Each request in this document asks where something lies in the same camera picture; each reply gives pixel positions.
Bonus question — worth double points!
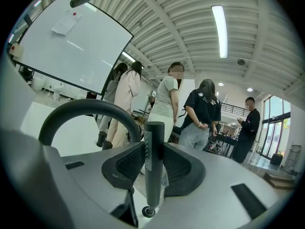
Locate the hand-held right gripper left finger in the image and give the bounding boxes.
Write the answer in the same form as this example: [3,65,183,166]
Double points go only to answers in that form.
[42,141,146,227]

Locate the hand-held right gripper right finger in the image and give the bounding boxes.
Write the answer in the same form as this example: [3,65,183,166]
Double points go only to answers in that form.
[152,142,295,229]

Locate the white bathtub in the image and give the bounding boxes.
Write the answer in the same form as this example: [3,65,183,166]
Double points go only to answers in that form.
[20,101,168,229]

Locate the black table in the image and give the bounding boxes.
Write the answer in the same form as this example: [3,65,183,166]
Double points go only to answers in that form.
[206,129,239,159]

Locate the dark wooden step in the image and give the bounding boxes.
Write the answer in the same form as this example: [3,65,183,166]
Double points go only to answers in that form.
[263,171,296,190]

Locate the small black box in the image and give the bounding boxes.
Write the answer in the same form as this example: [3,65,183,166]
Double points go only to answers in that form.
[270,152,285,166]

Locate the black curved faucet spout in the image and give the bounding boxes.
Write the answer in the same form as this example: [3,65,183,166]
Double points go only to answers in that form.
[38,98,142,146]

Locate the black mezzanine railing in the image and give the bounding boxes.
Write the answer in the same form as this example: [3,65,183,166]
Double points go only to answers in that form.
[220,102,251,117]

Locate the metal hand truck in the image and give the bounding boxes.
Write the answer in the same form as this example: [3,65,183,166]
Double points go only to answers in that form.
[282,144,302,175]

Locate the glass entrance doors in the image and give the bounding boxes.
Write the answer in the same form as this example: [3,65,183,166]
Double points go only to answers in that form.
[258,95,292,159]

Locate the white toilet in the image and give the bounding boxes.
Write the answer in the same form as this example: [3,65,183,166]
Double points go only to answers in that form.
[51,82,66,101]

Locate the white round basin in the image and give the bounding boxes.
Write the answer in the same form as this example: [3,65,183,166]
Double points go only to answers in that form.
[30,76,46,92]

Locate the ceiling tube light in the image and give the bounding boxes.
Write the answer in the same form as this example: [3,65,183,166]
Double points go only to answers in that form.
[211,4,228,60]
[121,51,137,63]

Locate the large black-framed whiteboard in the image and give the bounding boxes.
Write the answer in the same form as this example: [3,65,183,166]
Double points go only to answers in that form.
[10,0,135,96]

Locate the white box with red button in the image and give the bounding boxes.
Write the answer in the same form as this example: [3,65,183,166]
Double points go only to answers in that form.
[9,42,25,57]

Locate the white paper sheet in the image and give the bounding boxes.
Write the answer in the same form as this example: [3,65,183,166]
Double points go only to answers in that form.
[50,10,83,36]

